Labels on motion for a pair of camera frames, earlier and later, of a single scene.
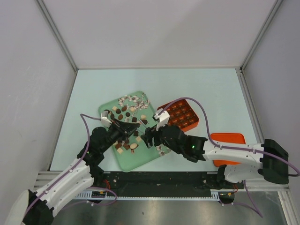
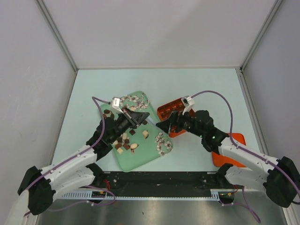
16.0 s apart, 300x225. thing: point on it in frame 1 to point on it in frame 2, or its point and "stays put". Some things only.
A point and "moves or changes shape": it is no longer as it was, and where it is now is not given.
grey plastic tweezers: x=143 y=124 to x=151 y=121
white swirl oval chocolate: x=133 y=146 stays put
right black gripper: x=150 y=133 to x=178 y=117
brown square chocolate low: x=127 y=146 stays put
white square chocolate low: x=120 y=150 stays put
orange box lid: x=237 y=138 stays put
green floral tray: x=133 y=153 stays put
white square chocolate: x=138 y=139 moves or changes shape
